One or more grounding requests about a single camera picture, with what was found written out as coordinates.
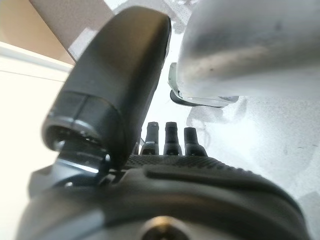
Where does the white counter cabinet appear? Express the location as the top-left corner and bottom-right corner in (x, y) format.
(0, 0), (113, 240)

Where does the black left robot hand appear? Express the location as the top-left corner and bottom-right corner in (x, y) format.
(14, 6), (308, 240)

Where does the white plastic object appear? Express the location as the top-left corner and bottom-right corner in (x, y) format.
(176, 0), (320, 100)

